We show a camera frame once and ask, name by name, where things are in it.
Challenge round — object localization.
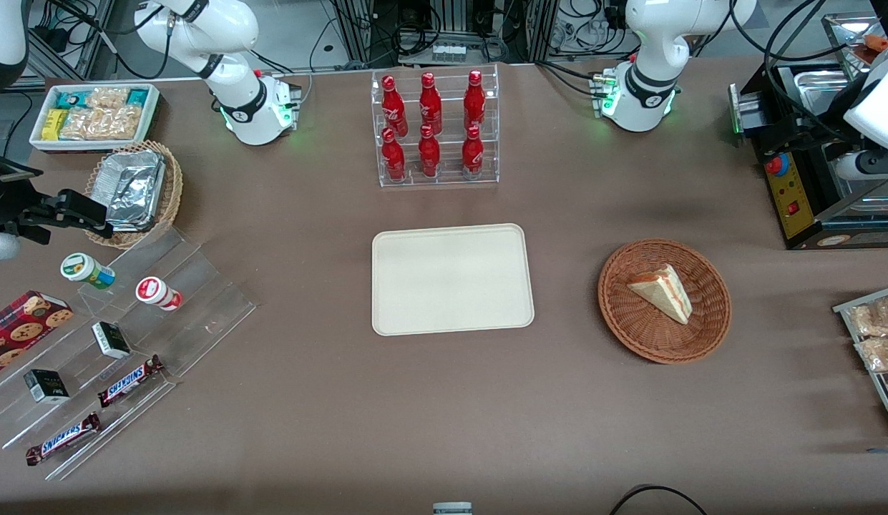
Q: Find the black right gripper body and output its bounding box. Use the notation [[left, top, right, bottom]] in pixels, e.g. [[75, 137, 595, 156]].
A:
[[0, 149, 61, 246]]

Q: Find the triangular sandwich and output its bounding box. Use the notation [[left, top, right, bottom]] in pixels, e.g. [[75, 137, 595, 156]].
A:
[[626, 264, 694, 326]]

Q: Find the light wicker basket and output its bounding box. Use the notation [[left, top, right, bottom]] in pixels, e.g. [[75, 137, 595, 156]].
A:
[[84, 139, 184, 250]]

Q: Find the white snack tray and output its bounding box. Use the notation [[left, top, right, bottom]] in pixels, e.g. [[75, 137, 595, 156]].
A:
[[29, 83, 162, 154]]

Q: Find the cream plastic tray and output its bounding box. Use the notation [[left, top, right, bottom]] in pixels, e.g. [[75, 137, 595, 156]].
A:
[[371, 223, 536, 338]]

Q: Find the brown wicker basket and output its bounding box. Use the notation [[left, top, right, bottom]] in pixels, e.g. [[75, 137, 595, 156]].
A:
[[597, 238, 733, 366]]

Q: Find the tray of packaged crackers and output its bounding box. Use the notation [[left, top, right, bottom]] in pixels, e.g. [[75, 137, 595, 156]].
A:
[[831, 284, 888, 439]]

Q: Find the green lidded yogurt cup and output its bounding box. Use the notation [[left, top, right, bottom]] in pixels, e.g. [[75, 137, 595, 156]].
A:
[[60, 252, 117, 291]]

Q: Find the aluminium foil container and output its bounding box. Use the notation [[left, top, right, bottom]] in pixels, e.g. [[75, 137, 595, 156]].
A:
[[102, 149, 167, 232]]

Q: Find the clear bag of crackers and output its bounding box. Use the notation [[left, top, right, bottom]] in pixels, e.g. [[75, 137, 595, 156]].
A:
[[85, 87, 130, 112], [60, 106, 142, 142]]

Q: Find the yellow snack packet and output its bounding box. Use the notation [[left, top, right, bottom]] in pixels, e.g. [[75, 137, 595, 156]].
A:
[[42, 108, 69, 142]]

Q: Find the red lidded yogurt cup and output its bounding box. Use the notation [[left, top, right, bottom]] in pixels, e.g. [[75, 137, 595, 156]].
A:
[[135, 275, 184, 313]]

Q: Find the small black box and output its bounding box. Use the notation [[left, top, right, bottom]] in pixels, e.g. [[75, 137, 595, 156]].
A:
[[23, 368, 71, 406], [91, 320, 132, 361]]

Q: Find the red cookie box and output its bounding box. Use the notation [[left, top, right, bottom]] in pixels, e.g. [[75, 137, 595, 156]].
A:
[[0, 289, 74, 381]]

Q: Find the clear acrylic stepped stand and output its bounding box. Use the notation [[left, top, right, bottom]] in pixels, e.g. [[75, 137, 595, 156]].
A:
[[0, 226, 258, 482]]

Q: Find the snickers chocolate bar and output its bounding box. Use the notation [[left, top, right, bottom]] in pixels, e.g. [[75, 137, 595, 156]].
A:
[[24, 411, 103, 468], [97, 354, 166, 409]]

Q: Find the red cola bottle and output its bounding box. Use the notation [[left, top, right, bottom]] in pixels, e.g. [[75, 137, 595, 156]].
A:
[[381, 127, 407, 182], [461, 125, 485, 180], [417, 124, 442, 179], [419, 72, 444, 137], [463, 69, 487, 131], [381, 74, 409, 138]]

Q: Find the clear acrylic bottle rack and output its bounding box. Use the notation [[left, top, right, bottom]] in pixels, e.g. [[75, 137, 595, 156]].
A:
[[370, 64, 501, 189]]

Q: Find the black food warmer cabinet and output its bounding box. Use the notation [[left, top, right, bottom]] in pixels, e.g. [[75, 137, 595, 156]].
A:
[[728, 13, 888, 251]]

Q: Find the steel food pan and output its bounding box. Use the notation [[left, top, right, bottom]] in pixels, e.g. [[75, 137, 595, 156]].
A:
[[836, 177, 888, 217], [793, 67, 858, 138]]

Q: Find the aluminium frame post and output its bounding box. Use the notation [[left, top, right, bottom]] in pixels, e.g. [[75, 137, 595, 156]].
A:
[[346, 0, 377, 69], [525, 0, 560, 65]]

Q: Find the black table cable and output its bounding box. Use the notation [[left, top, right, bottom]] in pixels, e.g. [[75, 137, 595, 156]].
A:
[[608, 484, 710, 515]]

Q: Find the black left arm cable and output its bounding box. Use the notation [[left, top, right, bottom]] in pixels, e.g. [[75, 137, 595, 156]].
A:
[[728, 0, 874, 147]]

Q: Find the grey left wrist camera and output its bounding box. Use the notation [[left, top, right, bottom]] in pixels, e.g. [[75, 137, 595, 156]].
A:
[[835, 149, 888, 182]]

